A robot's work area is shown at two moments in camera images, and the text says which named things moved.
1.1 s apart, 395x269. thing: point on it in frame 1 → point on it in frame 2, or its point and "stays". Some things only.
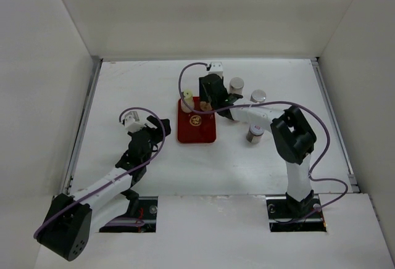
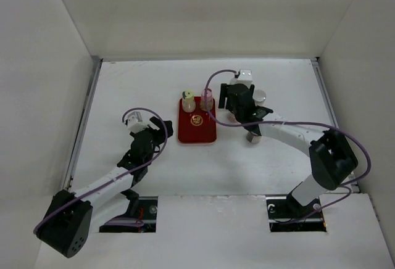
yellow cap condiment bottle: [189, 100] stays
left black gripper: [157, 132] stays
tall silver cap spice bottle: [258, 95] stays
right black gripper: [203, 95] → [224, 95]
